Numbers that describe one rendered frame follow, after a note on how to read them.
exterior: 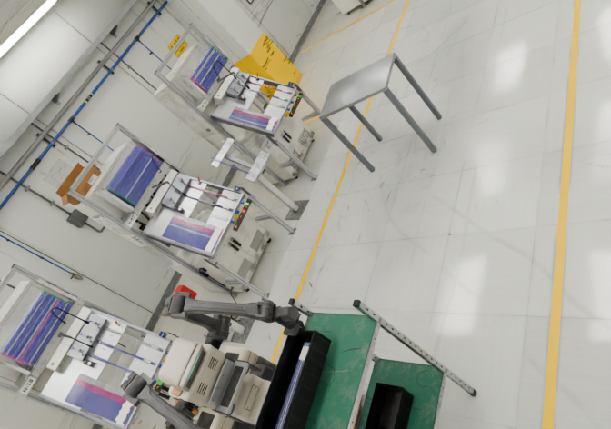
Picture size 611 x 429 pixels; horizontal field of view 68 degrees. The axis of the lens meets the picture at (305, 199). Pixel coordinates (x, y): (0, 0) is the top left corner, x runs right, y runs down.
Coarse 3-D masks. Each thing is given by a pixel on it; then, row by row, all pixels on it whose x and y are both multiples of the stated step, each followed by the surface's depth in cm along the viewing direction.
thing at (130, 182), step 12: (132, 156) 404; (144, 156) 411; (120, 168) 402; (132, 168) 402; (144, 168) 410; (156, 168) 418; (120, 180) 393; (132, 180) 401; (144, 180) 408; (120, 192) 392; (132, 192) 399; (144, 192) 407; (132, 204) 399
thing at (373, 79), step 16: (384, 64) 372; (400, 64) 376; (352, 80) 394; (368, 80) 373; (384, 80) 355; (336, 96) 395; (352, 96) 375; (368, 96) 360; (336, 112) 383; (352, 112) 434; (400, 112) 364; (432, 112) 408; (336, 128) 404; (368, 128) 446; (416, 128) 373; (432, 144) 386
